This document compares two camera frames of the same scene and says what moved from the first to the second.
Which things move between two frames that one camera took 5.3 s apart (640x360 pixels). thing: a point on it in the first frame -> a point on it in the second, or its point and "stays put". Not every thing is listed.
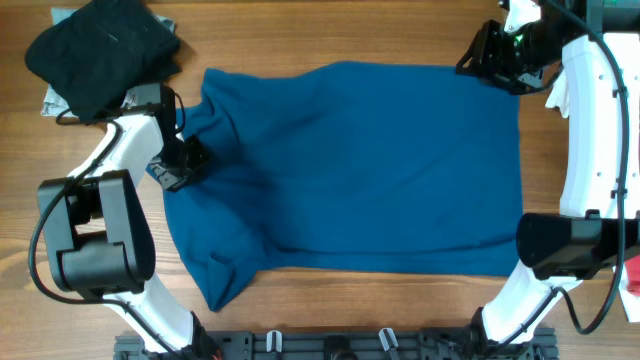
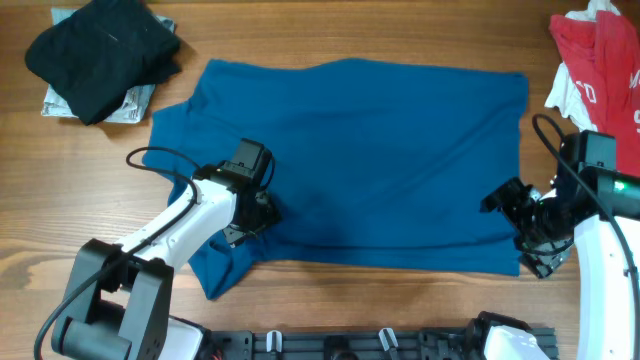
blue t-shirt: (368, 166) stays put
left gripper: (176, 170) -> (257, 217)
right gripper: (493, 57) -> (517, 215)
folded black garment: (96, 56) stays put
